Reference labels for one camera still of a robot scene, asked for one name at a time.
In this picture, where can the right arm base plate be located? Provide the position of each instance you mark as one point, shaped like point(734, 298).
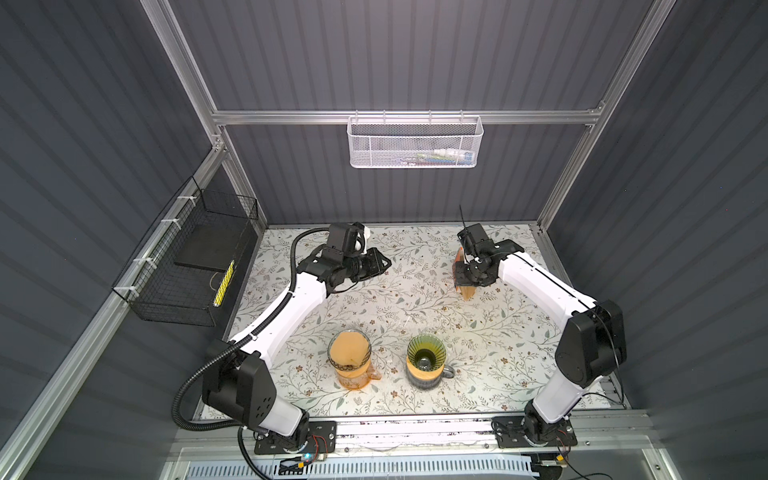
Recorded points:
point(524, 431)

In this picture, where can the floral table mat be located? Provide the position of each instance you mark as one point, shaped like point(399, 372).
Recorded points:
point(501, 342)

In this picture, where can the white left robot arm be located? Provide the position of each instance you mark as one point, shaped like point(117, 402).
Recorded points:
point(240, 385)

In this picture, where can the orange glass carafe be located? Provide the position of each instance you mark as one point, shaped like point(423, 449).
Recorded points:
point(358, 378)

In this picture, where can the yellow green striped stick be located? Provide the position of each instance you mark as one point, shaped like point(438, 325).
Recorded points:
point(224, 285)

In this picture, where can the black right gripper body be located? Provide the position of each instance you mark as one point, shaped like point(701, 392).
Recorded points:
point(465, 275)

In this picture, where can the green glass dripper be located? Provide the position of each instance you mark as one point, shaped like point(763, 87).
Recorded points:
point(426, 353)

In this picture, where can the black wire basket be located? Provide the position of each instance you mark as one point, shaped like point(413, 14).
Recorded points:
point(157, 290)

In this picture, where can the markers in white basket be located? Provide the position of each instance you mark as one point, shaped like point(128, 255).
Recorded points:
point(449, 157)

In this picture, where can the white wire mesh basket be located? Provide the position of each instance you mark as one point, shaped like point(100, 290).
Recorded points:
point(377, 142)

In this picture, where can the black flat box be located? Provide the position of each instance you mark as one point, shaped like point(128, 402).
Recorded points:
point(209, 248)

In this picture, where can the grey glass carafe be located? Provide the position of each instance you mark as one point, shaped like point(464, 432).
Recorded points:
point(449, 373)

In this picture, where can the grey glass dripper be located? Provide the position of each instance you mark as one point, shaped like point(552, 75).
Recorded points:
point(331, 360)

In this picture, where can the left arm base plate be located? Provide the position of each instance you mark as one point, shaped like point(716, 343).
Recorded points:
point(314, 436)

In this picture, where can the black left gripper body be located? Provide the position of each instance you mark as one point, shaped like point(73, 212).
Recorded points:
point(358, 266)

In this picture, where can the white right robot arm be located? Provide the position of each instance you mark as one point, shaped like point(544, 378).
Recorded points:
point(592, 342)

